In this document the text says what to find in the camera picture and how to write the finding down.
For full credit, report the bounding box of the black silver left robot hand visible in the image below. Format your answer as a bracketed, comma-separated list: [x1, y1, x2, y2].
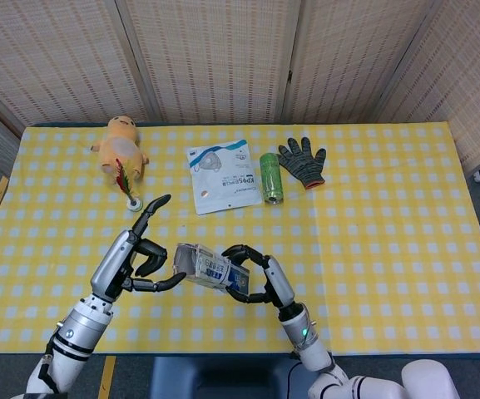
[90, 194, 187, 303]

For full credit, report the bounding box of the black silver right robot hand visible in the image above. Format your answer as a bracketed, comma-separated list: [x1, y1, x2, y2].
[221, 244, 295, 308]

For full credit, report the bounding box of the blue white toothpaste box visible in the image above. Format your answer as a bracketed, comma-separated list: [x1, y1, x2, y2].
[174, 243, 250, 296]

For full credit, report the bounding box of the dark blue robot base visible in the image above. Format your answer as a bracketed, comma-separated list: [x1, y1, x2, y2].
[150, 356, 326, 399]

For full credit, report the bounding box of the yellow white checkered tablecloth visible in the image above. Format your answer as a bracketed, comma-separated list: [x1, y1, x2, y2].
[0, 123, 480, 357]

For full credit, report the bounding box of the red green feather shuttlecock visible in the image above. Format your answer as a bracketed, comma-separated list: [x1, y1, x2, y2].
[114, 157, 144, 213]

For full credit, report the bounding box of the green drink can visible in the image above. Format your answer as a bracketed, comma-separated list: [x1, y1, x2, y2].
[259, 152, 285, 206]

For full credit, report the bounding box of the white face mask package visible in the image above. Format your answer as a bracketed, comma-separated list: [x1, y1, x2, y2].
[186, 139, 264, 216]

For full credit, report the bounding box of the yellow plush duck toy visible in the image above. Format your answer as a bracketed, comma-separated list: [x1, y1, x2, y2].
[89, 116, 150, 186]

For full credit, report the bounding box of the grey knitted work glove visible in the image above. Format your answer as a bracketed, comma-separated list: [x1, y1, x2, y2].
[278, 136, 328, 191]

